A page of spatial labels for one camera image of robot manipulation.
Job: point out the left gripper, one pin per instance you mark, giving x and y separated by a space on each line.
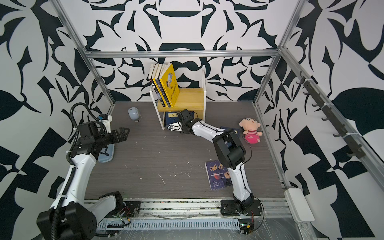
116 138

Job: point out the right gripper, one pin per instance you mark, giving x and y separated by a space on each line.
184 132

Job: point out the yellow cartoon book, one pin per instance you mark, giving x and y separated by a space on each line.
169 82
157 82

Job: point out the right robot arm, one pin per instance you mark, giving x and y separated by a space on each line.
158 164

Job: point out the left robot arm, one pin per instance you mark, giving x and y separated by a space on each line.
68 218

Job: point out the white wooden book shelf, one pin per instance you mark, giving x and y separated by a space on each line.
193 99

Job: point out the light blue alarm clock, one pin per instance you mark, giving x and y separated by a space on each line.
134 114

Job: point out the plush doll pink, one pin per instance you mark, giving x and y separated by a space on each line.
250 127

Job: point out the black barcode book on shelf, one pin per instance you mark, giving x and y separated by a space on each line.
153 69

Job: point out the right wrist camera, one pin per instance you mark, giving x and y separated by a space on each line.
175 127

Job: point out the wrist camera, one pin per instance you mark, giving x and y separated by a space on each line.
106 120
175 127

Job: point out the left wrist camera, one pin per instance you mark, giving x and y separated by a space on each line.
106 120

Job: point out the wall hook rail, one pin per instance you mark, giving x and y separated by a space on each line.
333 115

